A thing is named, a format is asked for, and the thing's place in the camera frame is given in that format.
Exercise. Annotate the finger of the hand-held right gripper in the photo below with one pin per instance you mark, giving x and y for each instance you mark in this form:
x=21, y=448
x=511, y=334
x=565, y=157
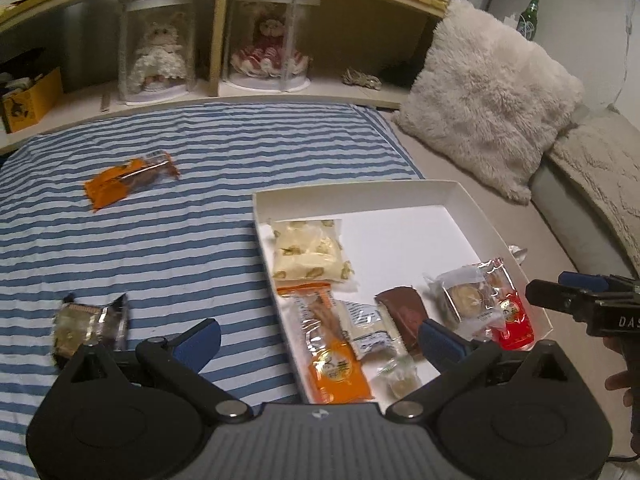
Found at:
x=555, y=297
x=580, y=279

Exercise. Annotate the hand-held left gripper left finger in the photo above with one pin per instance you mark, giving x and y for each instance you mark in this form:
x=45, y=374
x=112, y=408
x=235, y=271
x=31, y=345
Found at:
x=200, y=345

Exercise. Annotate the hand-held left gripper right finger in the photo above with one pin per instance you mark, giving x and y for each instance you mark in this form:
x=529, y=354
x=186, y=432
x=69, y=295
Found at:
x=442, y=345

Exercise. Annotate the red clear pastry packet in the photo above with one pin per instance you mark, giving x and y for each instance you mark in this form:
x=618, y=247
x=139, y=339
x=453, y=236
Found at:
x=515, y=330

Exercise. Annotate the clear round pastry packet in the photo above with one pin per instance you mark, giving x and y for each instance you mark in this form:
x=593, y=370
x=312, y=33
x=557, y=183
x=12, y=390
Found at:
x=465, y=297

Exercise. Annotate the small clear candy packet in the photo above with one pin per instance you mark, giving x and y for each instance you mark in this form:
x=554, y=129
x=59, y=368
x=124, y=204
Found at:
x=400, y=382

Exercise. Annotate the small white snack packet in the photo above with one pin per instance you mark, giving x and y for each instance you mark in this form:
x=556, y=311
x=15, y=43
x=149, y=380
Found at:
x=367, y=332

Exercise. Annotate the white cardboard tray box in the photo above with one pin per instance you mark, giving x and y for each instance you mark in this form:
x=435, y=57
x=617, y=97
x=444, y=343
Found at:
x=425, y=240

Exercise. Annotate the orange clear-top snack packet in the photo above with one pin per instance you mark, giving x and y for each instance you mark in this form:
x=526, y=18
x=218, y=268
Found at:
x=340, y=380

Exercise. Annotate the dark gold snack packet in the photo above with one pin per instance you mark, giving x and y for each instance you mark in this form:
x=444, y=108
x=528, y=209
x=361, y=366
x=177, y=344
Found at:
x=75, y=330

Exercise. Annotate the pale yellow snack packet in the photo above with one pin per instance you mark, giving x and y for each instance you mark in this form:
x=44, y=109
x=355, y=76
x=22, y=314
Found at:
x=310, y=255

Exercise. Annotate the orange brown snack packet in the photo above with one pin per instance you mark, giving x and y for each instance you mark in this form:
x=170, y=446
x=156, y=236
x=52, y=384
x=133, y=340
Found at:
x=115, y=187

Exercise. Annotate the person's right hand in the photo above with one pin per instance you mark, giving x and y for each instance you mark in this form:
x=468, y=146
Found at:
x=619, y=382

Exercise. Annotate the clear crinkled wrapper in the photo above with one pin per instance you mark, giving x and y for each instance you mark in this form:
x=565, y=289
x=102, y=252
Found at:
x=517, y=254

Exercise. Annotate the blue white striped blanket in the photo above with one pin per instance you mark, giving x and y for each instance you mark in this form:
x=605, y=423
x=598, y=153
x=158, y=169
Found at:
x=175, y=250

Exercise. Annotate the beige textured blanket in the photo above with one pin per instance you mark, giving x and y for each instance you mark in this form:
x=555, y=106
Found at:
x=605, y=170

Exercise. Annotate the beige bed sheet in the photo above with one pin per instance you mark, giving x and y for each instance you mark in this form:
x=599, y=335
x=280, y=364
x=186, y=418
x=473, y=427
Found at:
x=450, y=172

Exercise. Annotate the white fluffy pillow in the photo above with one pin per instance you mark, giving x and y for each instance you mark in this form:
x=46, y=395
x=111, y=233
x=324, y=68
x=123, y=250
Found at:
x=490, y=100

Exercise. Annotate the green glass bottle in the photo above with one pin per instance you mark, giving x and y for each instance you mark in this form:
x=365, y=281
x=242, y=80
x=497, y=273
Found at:
x=531, y=17

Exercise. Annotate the yellow cardboard box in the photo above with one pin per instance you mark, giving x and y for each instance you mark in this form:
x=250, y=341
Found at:
x=30, y=105

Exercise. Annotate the wooden headboard shelf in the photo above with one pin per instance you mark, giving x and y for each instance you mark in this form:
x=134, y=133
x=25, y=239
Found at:
x=217, y=35

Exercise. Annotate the white dress doll in case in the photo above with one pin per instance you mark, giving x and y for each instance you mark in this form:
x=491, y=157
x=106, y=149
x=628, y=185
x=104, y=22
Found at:
x=155, y=2

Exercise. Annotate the red dress doll in case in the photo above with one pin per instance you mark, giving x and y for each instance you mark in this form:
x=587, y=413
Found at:
x=270, y=0

